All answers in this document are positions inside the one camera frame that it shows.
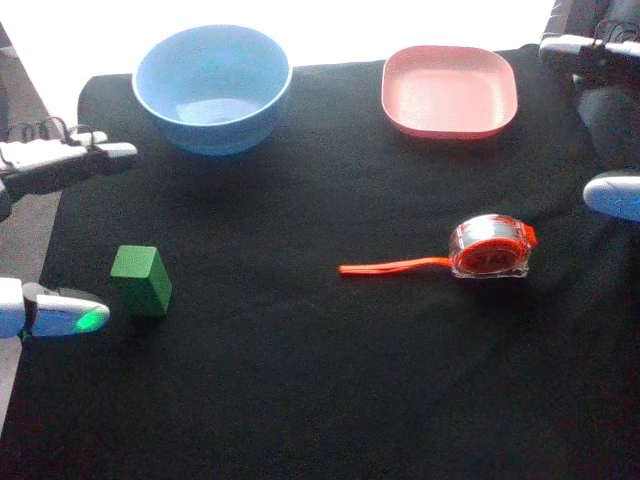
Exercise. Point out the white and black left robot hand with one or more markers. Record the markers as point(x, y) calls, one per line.
point(55, 160)

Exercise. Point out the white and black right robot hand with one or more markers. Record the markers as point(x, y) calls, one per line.
point(612, 197)

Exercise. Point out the clear orange tape measure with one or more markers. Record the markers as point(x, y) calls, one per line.
point(487, 250)

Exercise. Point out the green rectangular block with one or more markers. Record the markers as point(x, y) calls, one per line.
point(145, 285)

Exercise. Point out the blue bowl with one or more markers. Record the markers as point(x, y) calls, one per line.
point(212, 95)

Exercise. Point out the pink square plate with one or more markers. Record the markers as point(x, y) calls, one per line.
point(447, 90)

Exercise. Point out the black table cloth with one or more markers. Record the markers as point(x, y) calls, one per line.
point(320, 360)

